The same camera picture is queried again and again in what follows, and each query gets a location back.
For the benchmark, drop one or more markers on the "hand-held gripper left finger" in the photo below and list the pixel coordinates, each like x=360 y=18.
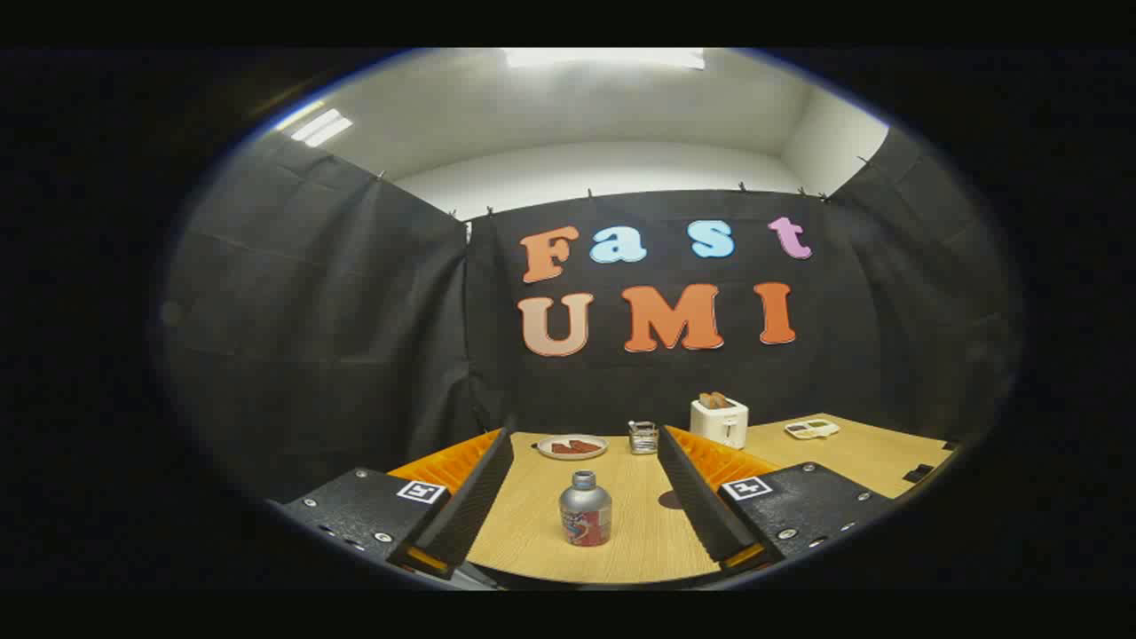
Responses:
x=470 y=497

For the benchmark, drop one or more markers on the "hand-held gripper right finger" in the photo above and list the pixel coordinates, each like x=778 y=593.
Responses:
x=701 y=497

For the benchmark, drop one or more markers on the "dark brown round coaster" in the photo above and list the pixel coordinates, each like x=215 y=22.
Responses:
x=669 y=500

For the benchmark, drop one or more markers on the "silver juice bottle pink label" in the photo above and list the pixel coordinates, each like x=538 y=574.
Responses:
x=585 y=510

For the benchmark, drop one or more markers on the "wooden table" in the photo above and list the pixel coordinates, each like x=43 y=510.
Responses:
x=532 y=519

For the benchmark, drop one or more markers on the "white toaster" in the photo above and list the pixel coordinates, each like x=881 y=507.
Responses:
x=719 y=426

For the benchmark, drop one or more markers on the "white round plate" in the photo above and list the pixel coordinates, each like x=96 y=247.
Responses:
x=543 y=448

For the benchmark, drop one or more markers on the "toast slices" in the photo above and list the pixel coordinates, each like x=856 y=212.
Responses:
x=715 y=400

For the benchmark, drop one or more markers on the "red-brown food slices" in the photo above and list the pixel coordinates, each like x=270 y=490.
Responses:
x=575 y=447

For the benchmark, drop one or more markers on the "white compartment tray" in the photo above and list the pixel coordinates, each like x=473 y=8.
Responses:
x=811 y=429

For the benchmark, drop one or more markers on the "small black block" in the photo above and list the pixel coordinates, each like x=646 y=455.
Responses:
x=918 y=474

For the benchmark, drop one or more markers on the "narrow ceiling light panel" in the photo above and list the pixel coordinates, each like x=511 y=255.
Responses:
x=321 y=128

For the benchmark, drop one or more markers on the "wide ceiling light panel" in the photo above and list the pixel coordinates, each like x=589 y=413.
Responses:
x=603 y=58

